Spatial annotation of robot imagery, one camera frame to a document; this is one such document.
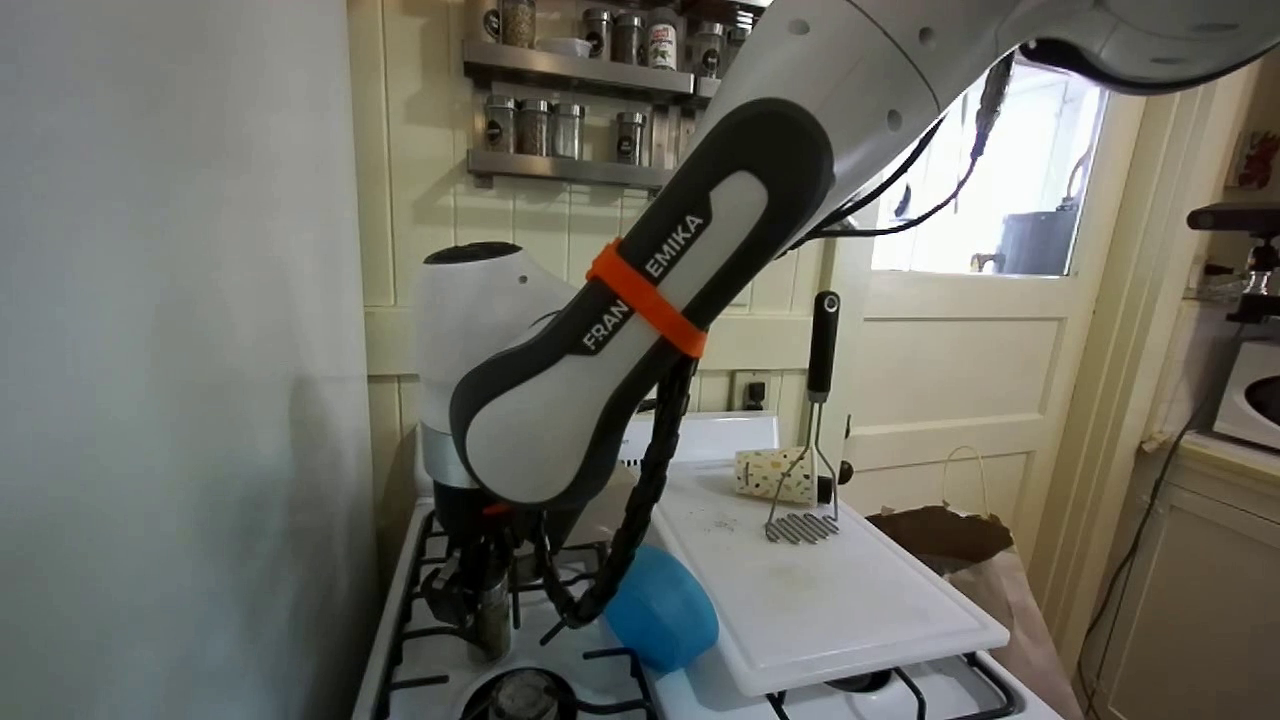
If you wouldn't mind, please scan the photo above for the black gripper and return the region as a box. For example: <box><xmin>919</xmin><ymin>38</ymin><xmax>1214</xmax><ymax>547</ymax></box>
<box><xmin>429</xmin><ymin>482</ymin><xmax>543</xmax><ymax>632</ymax></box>

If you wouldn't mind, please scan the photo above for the metal spice rack shelf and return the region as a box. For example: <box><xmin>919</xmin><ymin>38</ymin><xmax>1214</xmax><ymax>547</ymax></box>
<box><xmin>462</xmin><ymin>142</ymin><xmax>676</xmax><ymax>193</ymax></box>
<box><xmin>458</xmin><ymin>37</ymin><xmax>730</xmax><ymax>103</ymax></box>

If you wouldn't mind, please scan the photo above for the blue cloth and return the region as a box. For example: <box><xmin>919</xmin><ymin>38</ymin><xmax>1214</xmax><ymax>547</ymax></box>
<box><xmin>600</xmin><ymin>540</ymin><xmax>722</xmax><ymax>675</ymax></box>

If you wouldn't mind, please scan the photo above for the white gas stove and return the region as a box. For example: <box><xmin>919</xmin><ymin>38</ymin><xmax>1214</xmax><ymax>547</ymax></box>
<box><xmin>352</xmin><ymin>409</ymin><xmax>1070</xmax><ymax>720</ymax></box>

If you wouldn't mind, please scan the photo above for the patterned paper cup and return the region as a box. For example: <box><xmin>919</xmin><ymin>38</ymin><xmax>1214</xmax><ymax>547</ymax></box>
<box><xmin>730</xmin><ymin>449</ymin><xmax>819</xmax><ymax>513</ymax></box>

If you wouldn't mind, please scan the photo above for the white plastic cutting board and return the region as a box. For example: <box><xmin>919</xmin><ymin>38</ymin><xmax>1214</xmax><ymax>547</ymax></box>
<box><xmin>642</xmin><ymin>465</ymin><xmax>1014</xmax><ymax>705</ymax></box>

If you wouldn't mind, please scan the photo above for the white refrigerator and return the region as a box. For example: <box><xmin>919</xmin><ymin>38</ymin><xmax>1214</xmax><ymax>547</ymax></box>
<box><xmin>0</xmin><ymin>0</ymin><xmax>383</xmax><ymax>720</ymax></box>

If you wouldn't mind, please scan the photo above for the brown paper bag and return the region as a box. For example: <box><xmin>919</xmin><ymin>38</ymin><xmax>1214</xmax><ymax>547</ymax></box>
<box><xmin>863</xmin><ymin>500</ymin><xmax>1083</xmax><ymax>720</ymax></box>

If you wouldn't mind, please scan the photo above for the cream panel door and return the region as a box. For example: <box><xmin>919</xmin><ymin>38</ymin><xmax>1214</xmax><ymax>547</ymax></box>
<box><xmin>833</xmin><ymin>52</ymin><xmax>1134</xmax><ymax>562</ymax></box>

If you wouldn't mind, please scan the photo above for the cream kitchen cabinet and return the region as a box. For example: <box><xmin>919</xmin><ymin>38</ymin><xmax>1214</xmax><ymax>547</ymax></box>
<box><xmin>1083</xmin><ymin>430</ymin><xmax>1280</xmax><ymax>720</ymax></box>

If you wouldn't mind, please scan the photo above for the white microwave oven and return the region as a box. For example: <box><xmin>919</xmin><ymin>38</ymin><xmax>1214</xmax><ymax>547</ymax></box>
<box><xmin>1209</xmin><ymin>330</ymin><xmax>1280</xmax><ymax>455</ymax></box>

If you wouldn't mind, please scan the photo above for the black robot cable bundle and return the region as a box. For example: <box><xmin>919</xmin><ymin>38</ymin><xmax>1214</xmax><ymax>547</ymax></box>
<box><xmin>551</xmin><ymin>52</ymin><xmax>1014</xmax><ymax>632</ymax></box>

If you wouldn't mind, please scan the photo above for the orange strap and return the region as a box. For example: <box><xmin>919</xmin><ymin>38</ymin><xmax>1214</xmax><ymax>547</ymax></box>
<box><xmin>582</xmin><ymin>235</ymin><xmax>712</xmax><ymax>359</ymax></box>

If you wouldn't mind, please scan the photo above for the metal whisk black handle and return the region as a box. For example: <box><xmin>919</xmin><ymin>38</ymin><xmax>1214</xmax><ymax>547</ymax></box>
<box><xmin>759</xmin><ymin>287</ymin><xmax>849</xmax><ymax>547</ymax></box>

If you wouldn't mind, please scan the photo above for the black camera on stand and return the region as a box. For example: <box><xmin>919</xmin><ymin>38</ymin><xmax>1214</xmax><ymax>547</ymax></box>
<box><xmin>1184</xmin><ymin>197</ymin><xmax>1280</xmax><ymax>330</ymax></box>

